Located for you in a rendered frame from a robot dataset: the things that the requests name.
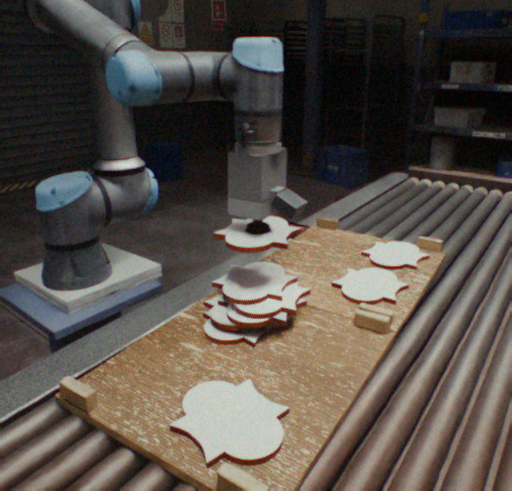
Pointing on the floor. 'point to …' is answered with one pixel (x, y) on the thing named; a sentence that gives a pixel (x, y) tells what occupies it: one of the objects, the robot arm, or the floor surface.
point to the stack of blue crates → (164, 160)
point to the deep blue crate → (343, 165)
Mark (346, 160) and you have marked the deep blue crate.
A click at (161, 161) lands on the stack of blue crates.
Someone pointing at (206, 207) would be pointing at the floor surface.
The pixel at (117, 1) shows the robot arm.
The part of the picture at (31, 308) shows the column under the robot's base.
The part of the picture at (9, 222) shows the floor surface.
